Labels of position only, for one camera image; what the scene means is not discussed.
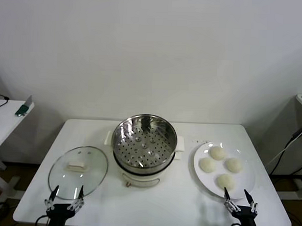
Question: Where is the white electric cooking pot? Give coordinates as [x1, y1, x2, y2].
[102, 129, 186, 190]

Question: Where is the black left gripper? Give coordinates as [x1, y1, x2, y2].
[43, 183, 86, 226]

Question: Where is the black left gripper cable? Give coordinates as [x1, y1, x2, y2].
[35, 214, 51, 226]

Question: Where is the white side table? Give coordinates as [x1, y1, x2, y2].
[0, 99, 35, 206]

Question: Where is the white steamed baozi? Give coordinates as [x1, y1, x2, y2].
[209, 145, 227, 162]
[216, 173, 236, 191]
[225, 157, 244, 173]
[198, 157, 217, 174]

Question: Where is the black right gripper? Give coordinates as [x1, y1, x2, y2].
[223, 187, 261, 226]

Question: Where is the white table foot frame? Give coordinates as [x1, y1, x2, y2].
[274, 173, 302, 202]

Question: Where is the perforated steel steamer basket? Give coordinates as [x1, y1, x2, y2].
[111, 112, 179, 170]

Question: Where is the round glass pot lid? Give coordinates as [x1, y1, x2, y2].
[47, 144, 110, 202]

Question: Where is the green and silver tool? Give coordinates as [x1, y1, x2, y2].
[15, 94, 33, 118]

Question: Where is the white cable with black plug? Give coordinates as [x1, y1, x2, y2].
[267, 119, 302, 169]

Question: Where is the white round plate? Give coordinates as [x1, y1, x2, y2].
[191, 141, 257, 201]

